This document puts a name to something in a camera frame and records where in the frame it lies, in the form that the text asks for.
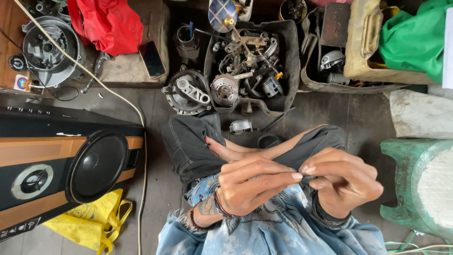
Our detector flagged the round colourful sticker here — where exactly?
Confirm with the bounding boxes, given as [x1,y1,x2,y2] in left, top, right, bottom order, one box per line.
[14,74,33,94]

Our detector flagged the rusty metal plate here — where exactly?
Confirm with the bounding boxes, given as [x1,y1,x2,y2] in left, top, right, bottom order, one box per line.
[320,2,352,49]

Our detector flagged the thin metal rod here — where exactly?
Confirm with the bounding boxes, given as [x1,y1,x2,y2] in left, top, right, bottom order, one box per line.
[228,21,257,66]

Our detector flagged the green plastic bag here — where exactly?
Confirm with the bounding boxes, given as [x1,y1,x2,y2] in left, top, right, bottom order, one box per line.
[378,0,453,84]

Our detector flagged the black smartphone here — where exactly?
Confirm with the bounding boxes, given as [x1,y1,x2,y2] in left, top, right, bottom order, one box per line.
[138,40,167,80]

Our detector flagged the cut yellowish jerrycan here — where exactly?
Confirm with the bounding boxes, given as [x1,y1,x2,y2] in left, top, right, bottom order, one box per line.
[344,0,439,85]

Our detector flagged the blue checked round disc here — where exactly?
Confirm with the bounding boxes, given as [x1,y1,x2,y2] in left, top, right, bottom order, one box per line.
[208,0,239,33]

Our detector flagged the round metal clutch housing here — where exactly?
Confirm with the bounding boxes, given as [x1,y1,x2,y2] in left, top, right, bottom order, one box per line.
[162,69,212,116]

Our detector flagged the person's blue patterned shirt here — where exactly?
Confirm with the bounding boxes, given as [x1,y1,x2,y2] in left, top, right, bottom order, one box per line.
[156,173,388,255]

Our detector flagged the round black sticker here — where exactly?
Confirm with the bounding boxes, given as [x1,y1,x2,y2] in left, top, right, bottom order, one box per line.
[8,55,27,72]

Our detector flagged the yellow plastic bag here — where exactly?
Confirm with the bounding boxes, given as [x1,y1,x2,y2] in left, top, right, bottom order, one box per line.
[42,188,134,255]

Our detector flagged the round metal gear disc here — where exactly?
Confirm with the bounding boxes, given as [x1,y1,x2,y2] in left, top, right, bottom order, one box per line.
[211,74,240,107]

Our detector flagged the green and white wires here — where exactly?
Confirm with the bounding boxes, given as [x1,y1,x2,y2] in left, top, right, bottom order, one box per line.
[384,231,453,255]

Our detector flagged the worn black tub of parts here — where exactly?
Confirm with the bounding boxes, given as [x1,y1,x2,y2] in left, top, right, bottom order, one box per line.
[300,6,408,95]

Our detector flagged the black rubber tub of parts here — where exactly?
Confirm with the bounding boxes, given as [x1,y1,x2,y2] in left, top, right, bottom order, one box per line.
[204,20,301,115]

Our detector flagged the small shiny metal bracket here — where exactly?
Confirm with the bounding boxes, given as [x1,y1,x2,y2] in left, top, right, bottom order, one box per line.
[229,119,254,135]

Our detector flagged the white stone slab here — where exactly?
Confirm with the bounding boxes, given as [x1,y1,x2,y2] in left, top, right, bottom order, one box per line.
[389,88,453,140]

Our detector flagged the thin black cable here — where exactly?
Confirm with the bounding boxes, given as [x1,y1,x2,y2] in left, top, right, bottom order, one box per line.
[0,28,79,102]

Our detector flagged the black wrist bangles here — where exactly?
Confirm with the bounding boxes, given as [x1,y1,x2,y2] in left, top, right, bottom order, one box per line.
[311,191,352,228]

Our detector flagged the dark bead bracelet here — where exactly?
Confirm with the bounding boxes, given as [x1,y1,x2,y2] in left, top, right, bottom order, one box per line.
[189,208,210,233]

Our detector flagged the white plastic cylinder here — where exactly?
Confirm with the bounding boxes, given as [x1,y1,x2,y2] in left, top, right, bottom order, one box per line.
[326,72,352,86]

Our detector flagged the grey metal lever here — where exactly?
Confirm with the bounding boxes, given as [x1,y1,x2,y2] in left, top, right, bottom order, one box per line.
[80,52,111,95]

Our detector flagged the small grey piston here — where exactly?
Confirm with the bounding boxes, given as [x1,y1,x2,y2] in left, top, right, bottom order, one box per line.
[261,75,284,98]

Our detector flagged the white sheet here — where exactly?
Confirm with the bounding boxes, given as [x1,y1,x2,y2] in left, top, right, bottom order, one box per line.
[442,17,453,90]

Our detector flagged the black rubber ring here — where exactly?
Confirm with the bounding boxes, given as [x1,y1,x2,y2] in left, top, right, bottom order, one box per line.
[257,133,283,149]

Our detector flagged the white cable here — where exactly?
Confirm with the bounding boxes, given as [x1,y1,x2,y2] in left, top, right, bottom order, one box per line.
[13,0,148,255]

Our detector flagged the heap of grey engine parts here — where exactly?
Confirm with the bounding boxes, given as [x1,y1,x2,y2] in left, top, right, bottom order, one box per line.
[21,0,68,19]

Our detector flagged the green plastic stool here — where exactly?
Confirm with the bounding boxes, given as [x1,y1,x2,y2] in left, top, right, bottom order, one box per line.
[379,138,453,242]

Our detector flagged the grey metal dome cap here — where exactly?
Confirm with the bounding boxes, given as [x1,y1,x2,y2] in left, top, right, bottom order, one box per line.
[320,50,346,72]

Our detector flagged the dark cord wrist bracelets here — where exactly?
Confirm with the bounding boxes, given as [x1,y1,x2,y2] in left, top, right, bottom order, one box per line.
[213,191,233,219]

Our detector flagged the grey engine crankcase cover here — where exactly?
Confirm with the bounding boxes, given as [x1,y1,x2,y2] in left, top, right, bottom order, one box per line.
[21,16,86,89]

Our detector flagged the black oily tin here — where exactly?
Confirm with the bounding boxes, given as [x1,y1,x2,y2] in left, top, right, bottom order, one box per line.
[278,0,308,24]

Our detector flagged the black cylinder sleeve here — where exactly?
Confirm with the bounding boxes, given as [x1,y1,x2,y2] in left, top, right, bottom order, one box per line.
[173,25,201,60]

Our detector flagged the black and brown speaker cabinet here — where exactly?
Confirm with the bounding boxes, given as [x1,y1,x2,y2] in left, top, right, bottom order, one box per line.
[0,104,146,243]

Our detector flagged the person's right hand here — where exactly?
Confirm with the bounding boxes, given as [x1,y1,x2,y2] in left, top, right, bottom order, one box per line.
[299,147,385,220]

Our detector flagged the small black part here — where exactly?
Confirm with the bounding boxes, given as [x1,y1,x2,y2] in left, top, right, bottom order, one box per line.
[301,175,319,188]

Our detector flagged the person's left hand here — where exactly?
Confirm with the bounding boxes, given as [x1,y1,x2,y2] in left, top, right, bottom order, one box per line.
[216,155,304,217]

